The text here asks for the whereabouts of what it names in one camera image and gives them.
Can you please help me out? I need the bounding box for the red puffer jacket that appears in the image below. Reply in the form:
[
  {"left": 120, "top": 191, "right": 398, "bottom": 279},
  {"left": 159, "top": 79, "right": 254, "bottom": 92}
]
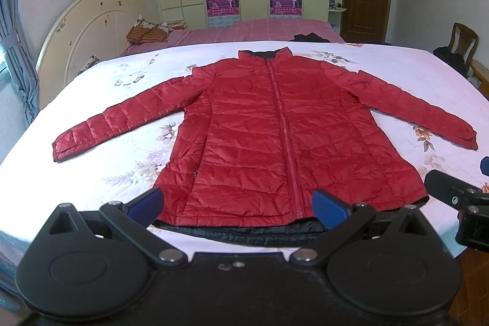
[{"left": 52, "top": 48, "right": 477, "bottom": 246}]

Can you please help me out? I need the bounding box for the white floral bed sheet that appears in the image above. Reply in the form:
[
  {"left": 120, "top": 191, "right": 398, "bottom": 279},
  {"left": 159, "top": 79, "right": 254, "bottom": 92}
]
[{"left": 1, "top": 41, "right": 488, "bottom": 264}]

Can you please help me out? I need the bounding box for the wooden tv cabinet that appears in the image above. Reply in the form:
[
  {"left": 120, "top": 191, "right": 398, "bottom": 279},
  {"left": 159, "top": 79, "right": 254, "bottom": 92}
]
[{"left": 468, "top": 60, "right": 489, "bottom": 99}]

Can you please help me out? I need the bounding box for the wooden chair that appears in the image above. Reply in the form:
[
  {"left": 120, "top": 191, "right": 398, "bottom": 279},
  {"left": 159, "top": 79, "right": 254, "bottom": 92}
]
[{"left": 448, "top": 22, "right": 480, "bottom": 66}]

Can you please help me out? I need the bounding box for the blue curtain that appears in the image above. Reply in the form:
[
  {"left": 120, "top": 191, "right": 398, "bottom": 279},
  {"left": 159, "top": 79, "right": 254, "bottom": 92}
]
[{"left": 1, "top": 0, "right": 39, "bottom": 126}]

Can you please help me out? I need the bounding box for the black garment on bed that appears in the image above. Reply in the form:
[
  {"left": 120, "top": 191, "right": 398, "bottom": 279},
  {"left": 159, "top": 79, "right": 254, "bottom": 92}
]
[{"left": 292, "top": 32, "right": 330, "bottom": 43}]

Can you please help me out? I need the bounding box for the cream rounded headboard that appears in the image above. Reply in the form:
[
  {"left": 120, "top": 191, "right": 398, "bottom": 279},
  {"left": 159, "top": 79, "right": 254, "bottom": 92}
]
[{"left": 36, "top": 0, "right": 148, "bottom": 109}]

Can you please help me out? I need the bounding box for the pink bed cover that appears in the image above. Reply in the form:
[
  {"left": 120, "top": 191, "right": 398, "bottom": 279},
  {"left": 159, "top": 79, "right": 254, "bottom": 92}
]
[{"left": 122, "top": 19, "right": 345, "bottom": 56}]

